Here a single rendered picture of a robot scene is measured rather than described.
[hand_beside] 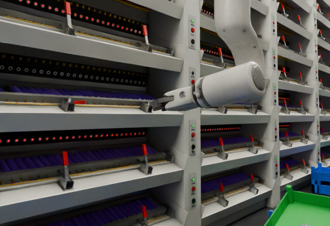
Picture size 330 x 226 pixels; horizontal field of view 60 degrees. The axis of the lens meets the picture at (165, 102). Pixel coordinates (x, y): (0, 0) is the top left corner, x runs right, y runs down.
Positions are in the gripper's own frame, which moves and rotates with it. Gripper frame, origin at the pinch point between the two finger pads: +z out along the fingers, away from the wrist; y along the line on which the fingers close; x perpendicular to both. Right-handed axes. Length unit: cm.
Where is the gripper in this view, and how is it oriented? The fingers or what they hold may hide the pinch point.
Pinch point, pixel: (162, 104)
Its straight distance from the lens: 86.4
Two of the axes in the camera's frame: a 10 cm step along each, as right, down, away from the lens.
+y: 7.0, 0.4, 7.1
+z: -7.0, 2.0, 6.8
